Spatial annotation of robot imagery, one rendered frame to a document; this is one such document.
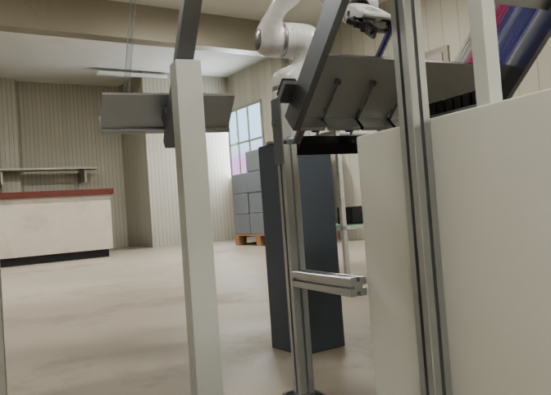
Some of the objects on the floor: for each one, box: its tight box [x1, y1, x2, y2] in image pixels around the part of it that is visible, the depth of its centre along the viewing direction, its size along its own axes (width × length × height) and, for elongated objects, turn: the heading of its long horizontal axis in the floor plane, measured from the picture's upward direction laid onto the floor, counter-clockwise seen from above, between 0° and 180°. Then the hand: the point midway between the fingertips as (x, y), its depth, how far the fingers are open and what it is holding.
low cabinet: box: [0, 188, 113, 268], centre depth 866 cm, size 194×239×94 cm
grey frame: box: [278, 0, 453, 395], centre depth 146 cm, size 55×78×190 cm
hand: (388, 33), depth 149 cm, fingers open, 8 cm apart
